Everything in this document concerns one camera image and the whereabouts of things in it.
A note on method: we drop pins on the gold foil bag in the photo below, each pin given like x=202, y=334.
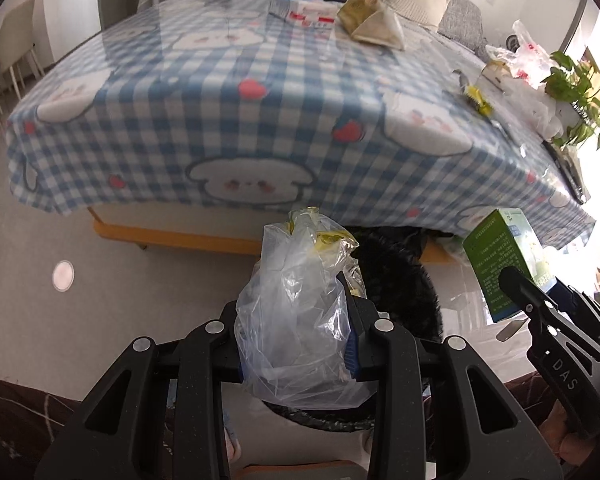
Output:
x=365, y=22

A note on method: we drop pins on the clear plastic bag gold wrappers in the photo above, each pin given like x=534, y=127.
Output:
x=290, y=320

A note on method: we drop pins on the dark patterned trousers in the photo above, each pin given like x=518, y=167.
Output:
x=10, y=425

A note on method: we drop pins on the white plastic bag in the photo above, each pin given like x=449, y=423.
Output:
x=535, y=110

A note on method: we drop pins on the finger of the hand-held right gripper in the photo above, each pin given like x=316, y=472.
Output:
x=517, y=285
x=582, y=307

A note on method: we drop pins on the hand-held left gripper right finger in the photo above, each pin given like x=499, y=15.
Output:
x=352, y=355

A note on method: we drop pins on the person's right hand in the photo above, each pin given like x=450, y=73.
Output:
x=580, y=455

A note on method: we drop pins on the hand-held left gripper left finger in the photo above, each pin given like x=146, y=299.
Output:
x=215, y=355

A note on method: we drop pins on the clear plastic bag red print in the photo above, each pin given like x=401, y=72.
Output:
x=525, y=55

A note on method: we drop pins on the yellow snack packet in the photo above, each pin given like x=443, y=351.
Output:
x=477, y=97

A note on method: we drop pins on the wooden table frame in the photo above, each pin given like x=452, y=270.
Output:
x=180, y=237

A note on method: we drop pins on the round floor drain cover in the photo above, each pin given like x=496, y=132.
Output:
x=62, y=275

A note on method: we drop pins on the blue checked bear tablecloth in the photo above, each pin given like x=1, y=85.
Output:
x=230, y=125

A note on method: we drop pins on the green carton box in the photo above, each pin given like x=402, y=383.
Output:
x=500, y=250

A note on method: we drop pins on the black lined trash bin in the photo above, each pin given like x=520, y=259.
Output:
x=400, y=285

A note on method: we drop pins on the black phone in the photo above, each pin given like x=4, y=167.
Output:
x=562, y=170

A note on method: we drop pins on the potted green plant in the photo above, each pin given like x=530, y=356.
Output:
x=575, y=90

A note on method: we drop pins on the gold tissue box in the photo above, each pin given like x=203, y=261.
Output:
x=495, y=72

